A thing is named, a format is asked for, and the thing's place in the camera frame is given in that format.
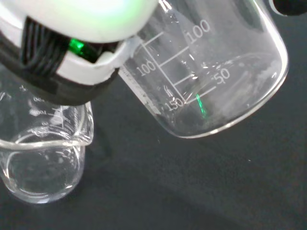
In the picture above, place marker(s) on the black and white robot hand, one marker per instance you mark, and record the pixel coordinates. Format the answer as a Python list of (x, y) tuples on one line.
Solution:
[(79, 19)]

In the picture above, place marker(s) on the clear glass beaker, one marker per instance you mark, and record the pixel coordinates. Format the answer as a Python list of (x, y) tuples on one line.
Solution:
[(43, 172)]

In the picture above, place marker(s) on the black bench cloth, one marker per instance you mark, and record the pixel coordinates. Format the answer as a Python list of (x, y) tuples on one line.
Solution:
[(180, 191)]

